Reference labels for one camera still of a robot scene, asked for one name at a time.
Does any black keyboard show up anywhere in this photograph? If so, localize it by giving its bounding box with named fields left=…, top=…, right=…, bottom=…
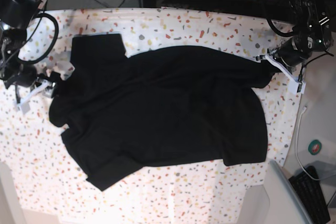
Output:
left=289, top=172, right=331, bottom=224

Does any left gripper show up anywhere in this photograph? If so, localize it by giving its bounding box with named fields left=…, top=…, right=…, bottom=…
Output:
left=273, top=37, right=312, bottom=73

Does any black t-shirt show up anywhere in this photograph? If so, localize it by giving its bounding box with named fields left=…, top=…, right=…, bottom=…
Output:
left=49, top=34, right=276, bottom=190

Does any terrazzo pattern table cloth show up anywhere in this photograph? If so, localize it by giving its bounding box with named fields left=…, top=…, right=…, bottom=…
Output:
left=0, top=7, right=313, bottom=224

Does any green tape roll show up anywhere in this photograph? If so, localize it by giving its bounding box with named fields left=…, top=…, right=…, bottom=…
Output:
left=308, top=140, right=322, bottom=155

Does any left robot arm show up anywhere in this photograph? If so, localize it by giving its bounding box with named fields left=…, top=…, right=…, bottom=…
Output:
left=262, top=0, right=332, bottom=73

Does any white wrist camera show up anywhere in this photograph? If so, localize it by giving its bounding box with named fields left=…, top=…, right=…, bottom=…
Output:
left=14, top=79, right=56, bottom=114
left=254, top=54, right=306, bottom=94

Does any grey laptop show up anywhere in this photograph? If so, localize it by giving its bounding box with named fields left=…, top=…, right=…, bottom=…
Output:
left=264, top=160, right=312, bottom=224

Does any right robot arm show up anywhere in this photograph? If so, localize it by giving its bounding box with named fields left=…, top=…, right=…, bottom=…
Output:
left=1, top=0, right=60, bottom=98

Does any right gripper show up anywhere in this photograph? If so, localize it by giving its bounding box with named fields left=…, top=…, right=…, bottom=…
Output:
left=2, top=65, right=63, bottom=97

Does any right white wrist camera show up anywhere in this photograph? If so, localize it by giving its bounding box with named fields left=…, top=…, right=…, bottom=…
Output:
left=14, top=79, right=56, bottom=114

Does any thin white cable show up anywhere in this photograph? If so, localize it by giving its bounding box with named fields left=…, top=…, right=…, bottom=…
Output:
left=295, top=105, right=322, bottom=182

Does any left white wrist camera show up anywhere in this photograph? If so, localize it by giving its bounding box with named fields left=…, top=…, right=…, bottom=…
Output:
left=254, top=54, right=306, bottom=94

